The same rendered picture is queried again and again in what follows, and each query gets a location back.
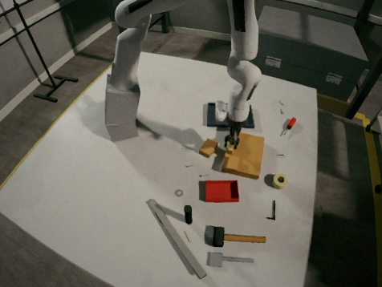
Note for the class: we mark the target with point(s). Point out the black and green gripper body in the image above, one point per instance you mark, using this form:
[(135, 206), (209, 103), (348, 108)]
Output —
[(236, 125)]

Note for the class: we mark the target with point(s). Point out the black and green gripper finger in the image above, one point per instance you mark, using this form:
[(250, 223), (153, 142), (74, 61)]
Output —
[(235, 136)]

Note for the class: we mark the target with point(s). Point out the black mallet with wooden handle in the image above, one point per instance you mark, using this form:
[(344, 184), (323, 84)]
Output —
[(219, 237)]

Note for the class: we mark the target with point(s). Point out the red open tray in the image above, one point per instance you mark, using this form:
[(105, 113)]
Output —
[(221, 191)]

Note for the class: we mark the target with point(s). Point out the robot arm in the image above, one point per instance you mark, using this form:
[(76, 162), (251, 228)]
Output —
[(244, 42)]

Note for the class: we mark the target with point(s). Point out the pale yellow ring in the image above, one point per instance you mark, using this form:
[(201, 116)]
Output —
[(281, 177)]

